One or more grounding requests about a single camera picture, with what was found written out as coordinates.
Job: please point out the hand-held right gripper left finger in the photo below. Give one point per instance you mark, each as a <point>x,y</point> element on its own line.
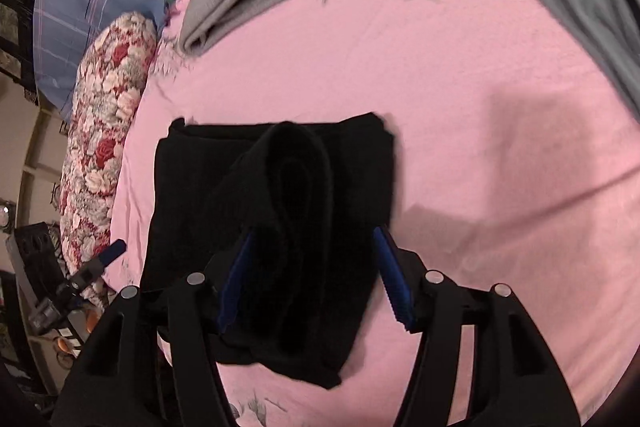
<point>235,287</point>

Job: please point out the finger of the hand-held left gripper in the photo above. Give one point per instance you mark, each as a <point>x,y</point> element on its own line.
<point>110,253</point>

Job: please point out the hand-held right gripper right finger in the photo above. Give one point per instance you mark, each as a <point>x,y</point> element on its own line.
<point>395,282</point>

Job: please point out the black pants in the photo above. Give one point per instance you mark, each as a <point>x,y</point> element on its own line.
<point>310,187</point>

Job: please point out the dark object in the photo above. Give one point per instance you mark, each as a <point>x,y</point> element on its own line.
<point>37,252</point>

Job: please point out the red floral pillow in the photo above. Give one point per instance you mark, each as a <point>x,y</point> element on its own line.
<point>105,132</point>

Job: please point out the pink floral bed sheet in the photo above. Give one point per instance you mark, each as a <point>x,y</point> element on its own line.
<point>475,107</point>

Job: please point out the blue plaid pillow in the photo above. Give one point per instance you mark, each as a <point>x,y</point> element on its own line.
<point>75,22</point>

